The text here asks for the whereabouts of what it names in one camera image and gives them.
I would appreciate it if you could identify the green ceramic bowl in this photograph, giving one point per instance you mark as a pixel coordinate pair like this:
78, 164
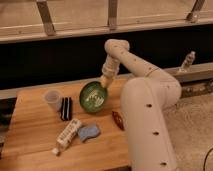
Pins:
93, 97

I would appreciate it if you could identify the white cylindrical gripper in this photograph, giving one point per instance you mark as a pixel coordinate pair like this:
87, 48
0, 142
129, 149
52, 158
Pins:
109, 70

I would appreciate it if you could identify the right metal window bracket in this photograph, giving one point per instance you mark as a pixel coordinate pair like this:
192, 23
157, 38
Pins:
193, 15

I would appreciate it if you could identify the translucent plastic cup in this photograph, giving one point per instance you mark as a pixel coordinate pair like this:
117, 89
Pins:
53, 99

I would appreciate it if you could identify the metal window bracket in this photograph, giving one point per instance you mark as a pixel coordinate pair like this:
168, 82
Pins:
112, 14
45, 17
193, 15

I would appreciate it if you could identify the red brown chili pepper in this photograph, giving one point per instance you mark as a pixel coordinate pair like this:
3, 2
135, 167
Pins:
118, 120

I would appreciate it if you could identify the white tube with cap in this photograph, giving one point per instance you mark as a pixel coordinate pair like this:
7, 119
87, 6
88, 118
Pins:
66, 136

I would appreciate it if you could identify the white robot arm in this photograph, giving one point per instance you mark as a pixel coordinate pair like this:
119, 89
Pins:
143, 99

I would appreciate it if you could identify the blue sponge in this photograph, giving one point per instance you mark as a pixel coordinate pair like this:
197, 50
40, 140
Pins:
89, 131

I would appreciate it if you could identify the left metal window bracket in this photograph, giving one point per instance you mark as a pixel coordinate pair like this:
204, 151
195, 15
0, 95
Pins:
45, 17

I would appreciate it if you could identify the middle metal window bracket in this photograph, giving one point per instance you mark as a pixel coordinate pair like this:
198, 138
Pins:
112, 14

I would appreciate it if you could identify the clear plastic bottle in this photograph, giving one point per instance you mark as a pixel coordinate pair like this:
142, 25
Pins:
188, 61

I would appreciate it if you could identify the black white striped block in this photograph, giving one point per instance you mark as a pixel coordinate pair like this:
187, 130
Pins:
66, 109

